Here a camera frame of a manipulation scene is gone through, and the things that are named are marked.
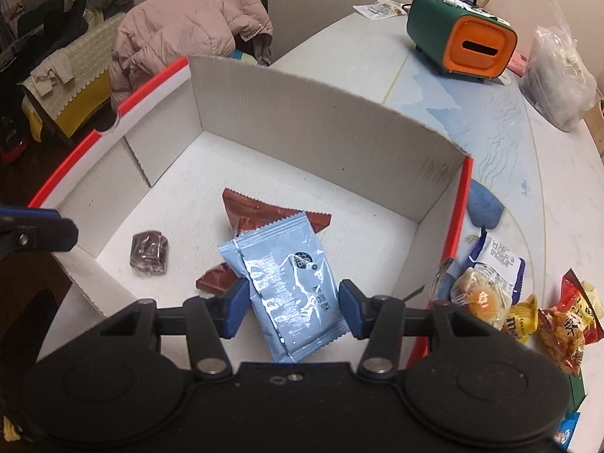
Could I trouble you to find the clear wrapped orange jelly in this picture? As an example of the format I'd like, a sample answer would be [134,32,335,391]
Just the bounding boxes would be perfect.
[450,267,512,329]

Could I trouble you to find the green orange tissue box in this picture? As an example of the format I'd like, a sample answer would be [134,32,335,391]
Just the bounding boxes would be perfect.
[407,0,518,80]

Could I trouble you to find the white blue snack packet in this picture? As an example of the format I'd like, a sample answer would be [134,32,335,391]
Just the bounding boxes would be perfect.
[467,228,526,305]

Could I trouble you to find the red yellow chips bag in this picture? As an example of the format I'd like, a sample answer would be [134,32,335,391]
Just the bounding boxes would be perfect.
[538,269,603,376]

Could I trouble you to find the light blue snack packet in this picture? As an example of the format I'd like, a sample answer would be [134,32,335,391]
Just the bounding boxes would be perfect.
[219,212,349,364]

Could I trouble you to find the clear plastic bag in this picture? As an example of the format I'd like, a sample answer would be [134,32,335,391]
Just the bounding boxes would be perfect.
[519,0,602,132]

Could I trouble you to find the small paper packet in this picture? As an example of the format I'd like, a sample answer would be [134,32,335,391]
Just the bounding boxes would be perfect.
[353,0,410,20]

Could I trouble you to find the dark purple wrapped candy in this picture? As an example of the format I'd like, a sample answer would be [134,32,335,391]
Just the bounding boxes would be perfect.
[129,230,169,275]

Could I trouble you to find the small brown snack packet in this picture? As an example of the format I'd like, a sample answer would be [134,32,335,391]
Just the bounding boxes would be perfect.
[196,262,237,296]

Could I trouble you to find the white red cardboard box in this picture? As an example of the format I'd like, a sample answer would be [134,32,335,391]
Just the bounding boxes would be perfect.
[28,54,475,369]

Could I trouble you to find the yellow cushioned sofa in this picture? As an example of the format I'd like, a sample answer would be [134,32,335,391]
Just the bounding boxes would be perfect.
[22,13,124,142]

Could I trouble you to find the pink puffer jacket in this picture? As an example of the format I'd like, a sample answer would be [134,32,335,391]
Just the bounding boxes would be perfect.
[108,0,273,108]

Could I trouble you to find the yellow snack packet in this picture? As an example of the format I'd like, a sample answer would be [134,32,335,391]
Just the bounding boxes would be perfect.
[502,294,538,344]

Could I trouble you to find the red-brown foil snack bag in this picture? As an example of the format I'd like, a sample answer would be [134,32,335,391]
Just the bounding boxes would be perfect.
[221,187,333,239]

